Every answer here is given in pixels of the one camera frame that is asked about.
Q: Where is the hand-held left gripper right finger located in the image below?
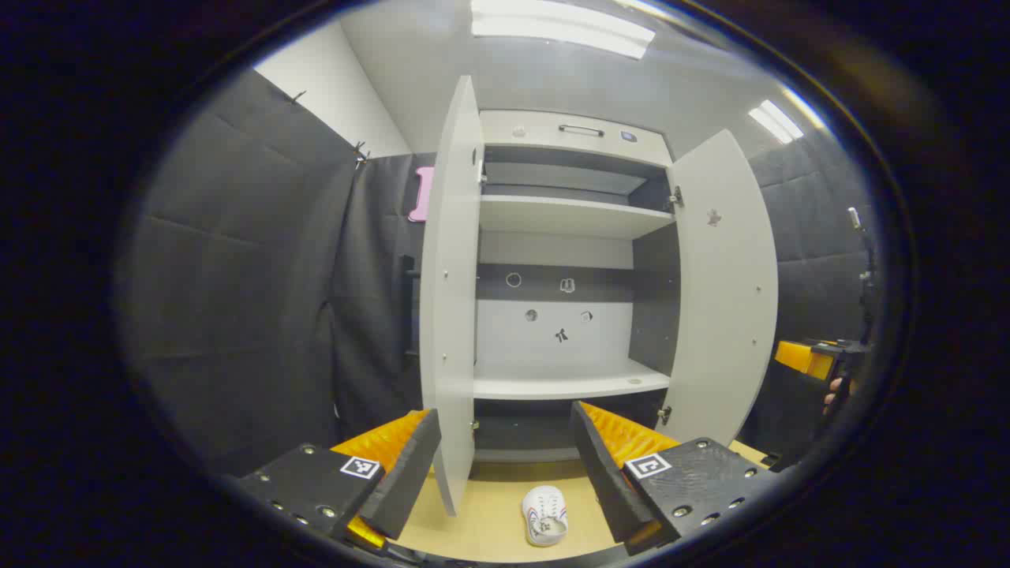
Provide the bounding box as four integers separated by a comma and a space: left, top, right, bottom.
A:
570, 400, 782, 555

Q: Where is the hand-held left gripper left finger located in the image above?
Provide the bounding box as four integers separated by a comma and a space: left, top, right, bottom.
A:
235, 408, 443, 551

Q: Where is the white canvas shoe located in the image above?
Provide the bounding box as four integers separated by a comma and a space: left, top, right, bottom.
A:
522, 485, 569, 547

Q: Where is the white cabinet door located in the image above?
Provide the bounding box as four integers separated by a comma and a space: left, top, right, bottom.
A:
659, 129, 780, 450
418, 75, 484, 518

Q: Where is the white grey shoe cabinet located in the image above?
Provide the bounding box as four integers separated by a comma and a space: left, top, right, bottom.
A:
472, 109, 684, 465

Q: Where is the small ceiling light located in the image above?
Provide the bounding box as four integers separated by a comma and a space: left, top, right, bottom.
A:
748, 99, 806, 145

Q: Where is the long ceiling light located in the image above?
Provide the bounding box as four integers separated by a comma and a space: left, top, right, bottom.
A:
471, 0, 657, 61

